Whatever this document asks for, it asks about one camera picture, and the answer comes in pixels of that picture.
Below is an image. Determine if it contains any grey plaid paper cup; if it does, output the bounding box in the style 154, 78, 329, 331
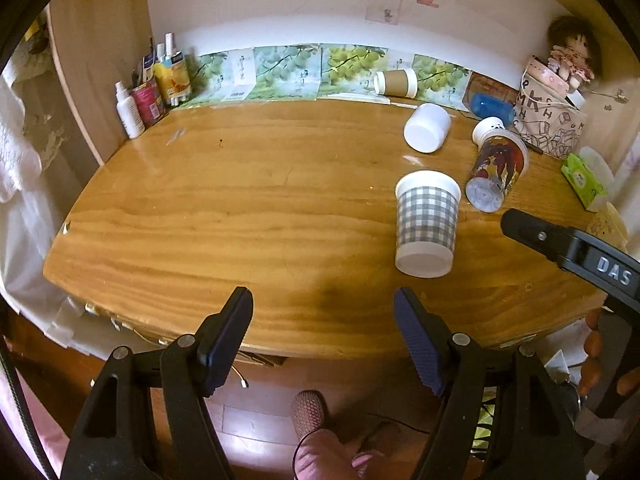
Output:
394, 170, 461, 279

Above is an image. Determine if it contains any person's right hand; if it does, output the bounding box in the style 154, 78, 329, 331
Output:
579, 308, 640, 397

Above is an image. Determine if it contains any white plastic container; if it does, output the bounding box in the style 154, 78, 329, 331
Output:
579, 146, 616, 187

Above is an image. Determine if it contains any green tissue pack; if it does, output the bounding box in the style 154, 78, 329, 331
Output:
560, 152, 609, 211

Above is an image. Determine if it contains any red printed paper cup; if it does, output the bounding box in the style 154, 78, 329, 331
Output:
465, 130, 530, 214

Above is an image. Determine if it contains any white squeeze bottle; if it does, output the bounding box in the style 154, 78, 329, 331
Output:
114, 81, 146, 140

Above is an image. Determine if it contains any black cable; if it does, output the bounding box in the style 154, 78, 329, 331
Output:
0, 332, 53, 480

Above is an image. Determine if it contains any brown haired doll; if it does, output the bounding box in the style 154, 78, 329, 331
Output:
546, 15, 599, 94

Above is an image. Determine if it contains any wooden cabinet side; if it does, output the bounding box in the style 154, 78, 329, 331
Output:
46, 0, 153, 167

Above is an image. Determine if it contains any plain white cup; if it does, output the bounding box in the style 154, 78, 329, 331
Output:
403, 103, 453, 155

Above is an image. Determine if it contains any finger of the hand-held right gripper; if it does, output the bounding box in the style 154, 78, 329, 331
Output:
501, 208, 579, 267

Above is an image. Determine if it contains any blue plastic object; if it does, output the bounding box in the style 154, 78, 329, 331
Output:
470, 92, 517, 129

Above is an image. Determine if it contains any person's pink trouser leg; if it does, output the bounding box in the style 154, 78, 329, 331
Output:
294, 427, 383, 480

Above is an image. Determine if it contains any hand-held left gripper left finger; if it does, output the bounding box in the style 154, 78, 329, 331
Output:
60, 287, 254, 480

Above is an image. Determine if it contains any small white dotted cup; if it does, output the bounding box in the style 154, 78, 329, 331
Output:
472, 116, 507, 144

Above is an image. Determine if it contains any white cloth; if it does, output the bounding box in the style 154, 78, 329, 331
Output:
0, 40, 71, 346

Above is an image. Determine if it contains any letter printed paper bag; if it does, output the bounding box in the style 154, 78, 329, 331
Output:
512, 55, 587, 159

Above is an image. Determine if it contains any pink mesh slipper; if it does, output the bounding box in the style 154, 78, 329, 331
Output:
291, 390, 332, 450

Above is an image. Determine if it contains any clear wall sticker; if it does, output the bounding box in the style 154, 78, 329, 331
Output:
366, 0, 404, 25

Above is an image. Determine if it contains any pink can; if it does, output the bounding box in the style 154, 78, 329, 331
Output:
130, 80, 166, 129

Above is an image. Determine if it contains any brown paper cup white lid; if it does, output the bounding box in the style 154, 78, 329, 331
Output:
372, 68, 419, 99

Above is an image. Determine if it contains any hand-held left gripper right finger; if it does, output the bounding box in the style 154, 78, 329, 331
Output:
393, 287, 587, 480

